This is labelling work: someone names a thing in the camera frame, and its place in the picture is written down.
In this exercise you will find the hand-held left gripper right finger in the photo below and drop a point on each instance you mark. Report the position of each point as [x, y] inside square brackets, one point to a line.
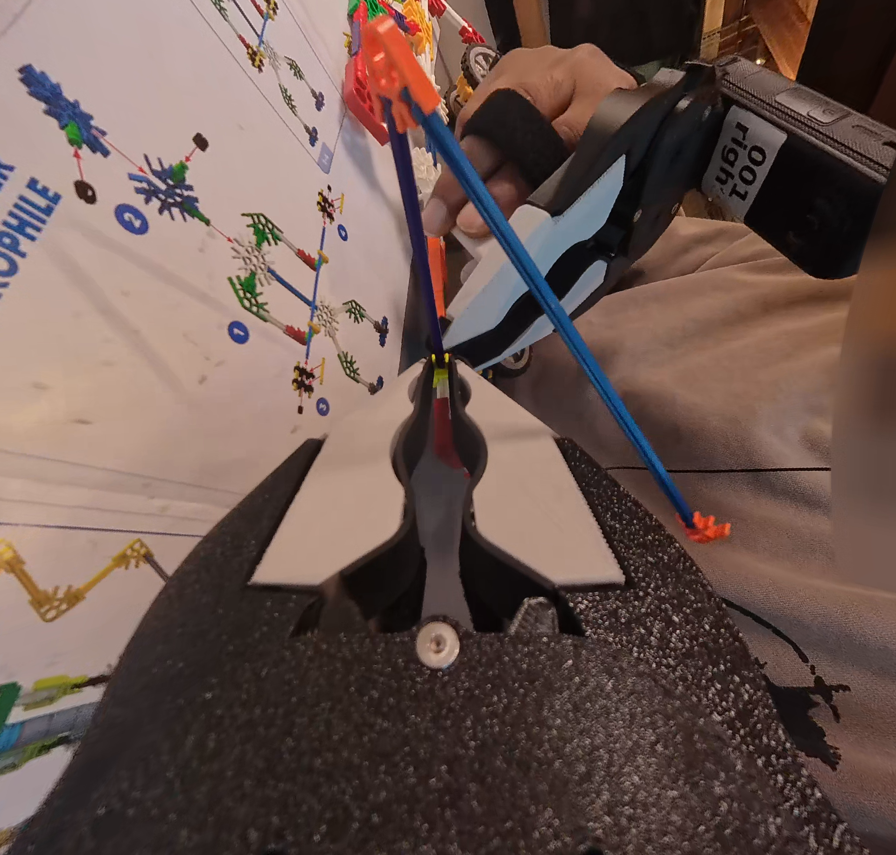
[553, 519]

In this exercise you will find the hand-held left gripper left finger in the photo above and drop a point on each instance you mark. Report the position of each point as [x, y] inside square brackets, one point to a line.
[329, 519]

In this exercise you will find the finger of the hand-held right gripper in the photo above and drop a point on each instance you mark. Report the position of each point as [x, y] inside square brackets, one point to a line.
[553, 218]
[567, 302]

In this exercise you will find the blue rods with orange connector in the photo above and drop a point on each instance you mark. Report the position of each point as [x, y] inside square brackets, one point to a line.
[560, 309]

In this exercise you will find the colourful rod and connector model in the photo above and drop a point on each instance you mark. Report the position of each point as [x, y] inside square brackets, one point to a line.
[437, 274]

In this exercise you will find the person's right hand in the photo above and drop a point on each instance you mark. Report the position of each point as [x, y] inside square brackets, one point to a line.
[539, 71]

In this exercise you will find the white instruction sheet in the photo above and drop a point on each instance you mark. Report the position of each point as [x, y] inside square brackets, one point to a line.
[140, 309]

